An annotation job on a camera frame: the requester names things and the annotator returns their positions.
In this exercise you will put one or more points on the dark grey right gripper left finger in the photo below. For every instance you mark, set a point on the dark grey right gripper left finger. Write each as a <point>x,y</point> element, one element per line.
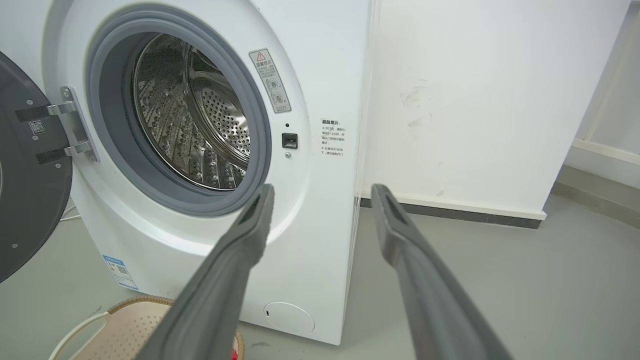
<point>215,300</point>

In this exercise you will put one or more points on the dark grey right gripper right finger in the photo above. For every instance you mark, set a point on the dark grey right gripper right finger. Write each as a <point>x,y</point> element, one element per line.
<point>430,300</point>

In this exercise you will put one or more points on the red garment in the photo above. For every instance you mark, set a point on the red garment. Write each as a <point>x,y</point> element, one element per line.
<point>234,350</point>

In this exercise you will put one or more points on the cream perforated laundry basket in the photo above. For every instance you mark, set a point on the cream perforated laundry basket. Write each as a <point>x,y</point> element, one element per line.
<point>125,332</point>

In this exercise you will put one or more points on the stainless steel washing machine drum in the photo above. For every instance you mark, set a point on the stainless steel washing machine drum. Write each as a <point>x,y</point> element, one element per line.
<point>170,115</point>

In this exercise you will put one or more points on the black glass washer door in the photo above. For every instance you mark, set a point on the black glass washer door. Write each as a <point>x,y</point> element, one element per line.
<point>30,200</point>

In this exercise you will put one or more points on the round white filter cover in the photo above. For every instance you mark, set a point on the round white filter cover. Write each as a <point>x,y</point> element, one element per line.
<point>290,318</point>

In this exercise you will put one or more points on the white and dark baseboard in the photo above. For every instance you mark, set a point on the white and dark baseboard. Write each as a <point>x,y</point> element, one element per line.
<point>450,210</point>

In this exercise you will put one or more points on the blue energy label sticker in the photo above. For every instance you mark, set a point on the blue energy label sticker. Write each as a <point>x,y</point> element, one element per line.
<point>120,272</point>

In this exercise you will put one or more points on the white front-load washing machine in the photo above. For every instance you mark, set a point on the white front-load washing machine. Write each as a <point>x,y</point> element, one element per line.
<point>320,225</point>

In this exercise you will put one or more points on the black door latch socket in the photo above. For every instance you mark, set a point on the black door latch socket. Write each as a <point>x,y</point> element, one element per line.
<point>289,140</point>

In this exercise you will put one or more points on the white text notice sticker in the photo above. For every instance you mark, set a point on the white text notice sticker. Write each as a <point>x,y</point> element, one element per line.
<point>333,137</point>

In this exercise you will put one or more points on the grey rubber door gasket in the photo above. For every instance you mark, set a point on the grey rubber door gasket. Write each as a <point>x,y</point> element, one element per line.
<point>112,125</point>

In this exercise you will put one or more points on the white and grey baseboard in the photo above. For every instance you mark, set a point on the white and grey baseboard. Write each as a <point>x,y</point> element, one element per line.
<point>600,170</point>

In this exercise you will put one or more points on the silver metal door hinge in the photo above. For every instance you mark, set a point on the silver metal door hinge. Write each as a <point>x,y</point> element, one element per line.
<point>75,125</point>

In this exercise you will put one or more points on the grey warning sticker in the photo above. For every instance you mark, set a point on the grey warning sticker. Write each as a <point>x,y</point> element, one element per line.
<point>270,80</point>

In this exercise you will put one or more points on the QR code sticker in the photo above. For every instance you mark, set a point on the QR code sticker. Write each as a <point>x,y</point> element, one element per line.
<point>37,127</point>

